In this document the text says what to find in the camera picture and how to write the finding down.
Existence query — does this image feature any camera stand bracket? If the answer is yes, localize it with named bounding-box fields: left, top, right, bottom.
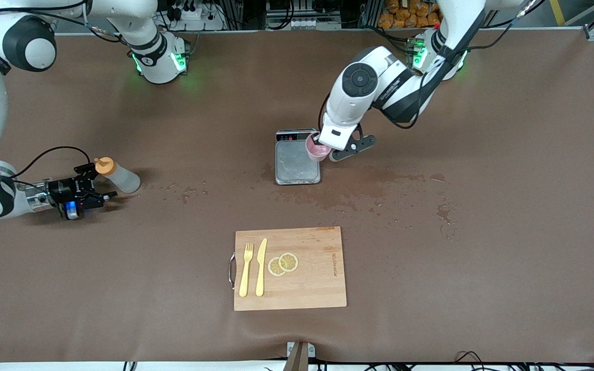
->
left=283, top=341, right=317, bottom=371

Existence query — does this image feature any lemon slice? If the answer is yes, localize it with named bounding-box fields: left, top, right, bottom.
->
left=278, top=252, right=299, bottom=273

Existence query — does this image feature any pile of orange bread rolls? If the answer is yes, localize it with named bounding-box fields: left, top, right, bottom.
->
left=378, top=0, right=442, bottom=29

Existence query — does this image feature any pink plastic cup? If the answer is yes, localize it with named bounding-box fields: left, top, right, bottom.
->
left=305, top=131, right=333, bottom=163

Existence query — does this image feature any silver digital kitchen scale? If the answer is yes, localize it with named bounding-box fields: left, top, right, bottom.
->
left=275, top=128, right=322, bottom=186

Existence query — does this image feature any clear sauce bottle orange cap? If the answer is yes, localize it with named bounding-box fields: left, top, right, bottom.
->
left=94, top=157, right=141, bottom=194

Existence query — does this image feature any white power strip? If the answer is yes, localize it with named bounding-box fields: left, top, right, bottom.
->
left=166, top=0, right=225, bottom=31

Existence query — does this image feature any brown table mat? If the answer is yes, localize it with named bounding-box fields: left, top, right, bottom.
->
left=0, top=28, right=594, bottom=364

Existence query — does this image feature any looped black floor cable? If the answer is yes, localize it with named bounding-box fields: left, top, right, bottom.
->
left=454, top=351, right=485, bottom=371

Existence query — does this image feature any yellow plastic knife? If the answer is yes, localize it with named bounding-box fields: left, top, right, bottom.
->
left=255, top=238, right=268, bottom=297

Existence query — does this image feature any wooden cutting board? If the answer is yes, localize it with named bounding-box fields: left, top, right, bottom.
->
left=229, top=226, right=348, bottom=312

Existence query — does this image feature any control box with white plugs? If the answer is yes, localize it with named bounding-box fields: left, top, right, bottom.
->
left=265, top=0, right=342, bottom=30

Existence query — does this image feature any yellow plastic fork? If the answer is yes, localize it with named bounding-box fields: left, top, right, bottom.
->
left=239, top=243, right=254, bottom=298

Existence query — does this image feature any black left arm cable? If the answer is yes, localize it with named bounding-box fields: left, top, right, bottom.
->
left=319, top=0, right=542, bottom=130

